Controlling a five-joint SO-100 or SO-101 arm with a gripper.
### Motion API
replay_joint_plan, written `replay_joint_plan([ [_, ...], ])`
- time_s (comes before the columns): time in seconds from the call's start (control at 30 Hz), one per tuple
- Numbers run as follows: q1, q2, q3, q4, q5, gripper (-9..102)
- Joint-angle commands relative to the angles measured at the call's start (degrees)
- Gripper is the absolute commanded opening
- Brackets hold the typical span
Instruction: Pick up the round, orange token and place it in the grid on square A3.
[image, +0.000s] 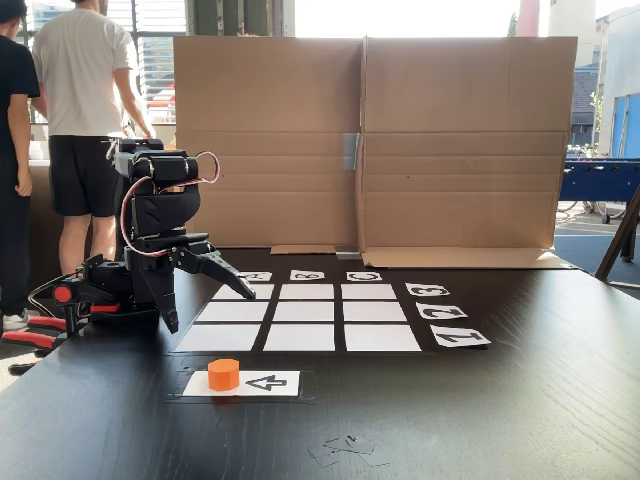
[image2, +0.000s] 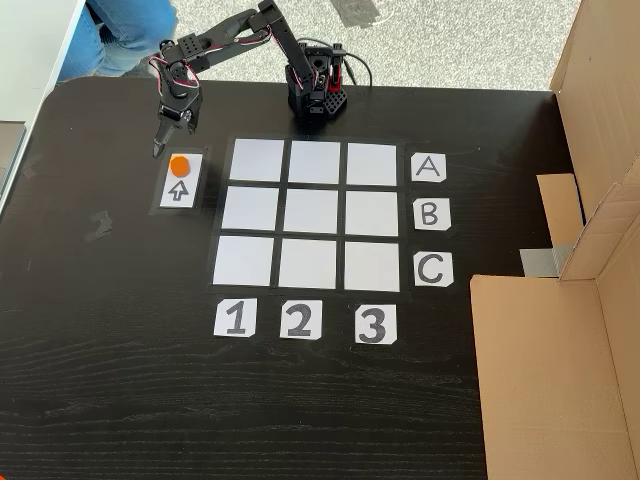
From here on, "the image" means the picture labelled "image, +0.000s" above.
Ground round orange token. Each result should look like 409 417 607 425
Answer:
207 358 241 393

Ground blue foosball table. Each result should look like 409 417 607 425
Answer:
558 157 640 225

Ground brown cardboard panel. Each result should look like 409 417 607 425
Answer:
355 33 580 270
172 34 365 256

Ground paper sheet number 1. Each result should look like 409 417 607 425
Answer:
429 328 493 349

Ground red black clamp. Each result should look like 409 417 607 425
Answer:
1 280 122 352

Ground black stand leg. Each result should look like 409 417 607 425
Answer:
593 188 640 282

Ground clear tape scraps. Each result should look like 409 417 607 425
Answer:
306 434 392 469

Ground person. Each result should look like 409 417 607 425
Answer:
31 0 157 277
0 0 50 332

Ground paper sheet number 3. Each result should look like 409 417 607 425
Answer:
404 281 452 298

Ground paper sheet number 2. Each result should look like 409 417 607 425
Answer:
415 300 469 321

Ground red servo cable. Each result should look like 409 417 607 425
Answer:
193 151 222 185

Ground white arrow paper sheet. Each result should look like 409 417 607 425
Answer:
182 369 302 398

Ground white nine-square grid sheet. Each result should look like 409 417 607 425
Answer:
174 282 424 354

